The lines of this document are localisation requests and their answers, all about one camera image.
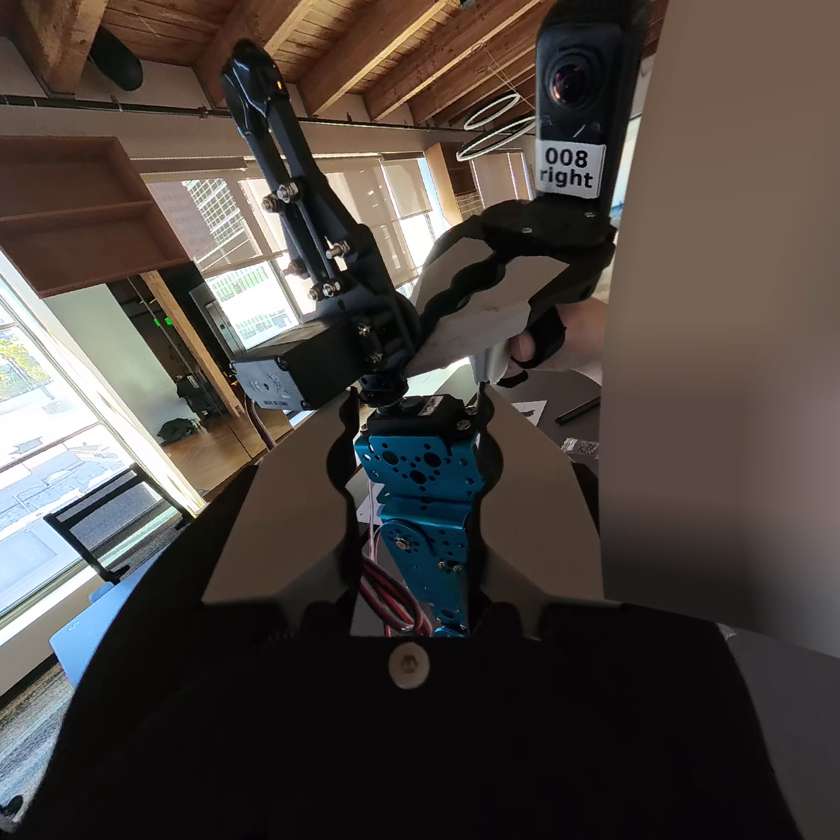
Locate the black ceiling speaker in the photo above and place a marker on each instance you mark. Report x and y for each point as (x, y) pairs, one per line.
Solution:
(117, 59)

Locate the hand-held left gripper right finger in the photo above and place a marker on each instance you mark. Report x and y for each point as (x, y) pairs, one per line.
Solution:
(544, 525)

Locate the person's right hand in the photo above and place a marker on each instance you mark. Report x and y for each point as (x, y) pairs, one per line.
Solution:
(584, 341)

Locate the light grey laptop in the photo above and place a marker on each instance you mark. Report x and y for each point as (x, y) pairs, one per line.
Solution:
(82, 623)

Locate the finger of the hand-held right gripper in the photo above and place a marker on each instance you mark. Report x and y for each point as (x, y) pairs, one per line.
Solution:
(485, 321)
(459, 259)

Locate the printed instruction sheet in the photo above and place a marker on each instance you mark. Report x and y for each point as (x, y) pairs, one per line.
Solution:
(528, 412)

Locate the wooden wall shelf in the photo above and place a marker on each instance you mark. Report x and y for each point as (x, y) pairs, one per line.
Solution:
(79, 216)

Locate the large grid window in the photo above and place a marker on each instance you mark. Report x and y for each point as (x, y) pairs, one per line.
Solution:
(39, 459)

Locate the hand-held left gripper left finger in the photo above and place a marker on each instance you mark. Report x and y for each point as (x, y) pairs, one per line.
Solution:
(282, 525)

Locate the black frame chair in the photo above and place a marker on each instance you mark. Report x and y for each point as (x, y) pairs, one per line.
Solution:
(111, 512)

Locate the black slim tool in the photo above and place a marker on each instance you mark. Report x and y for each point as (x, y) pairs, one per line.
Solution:
(577, 410)

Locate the blue and black toy robot arm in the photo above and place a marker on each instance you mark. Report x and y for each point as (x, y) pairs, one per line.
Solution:
(315, 367)

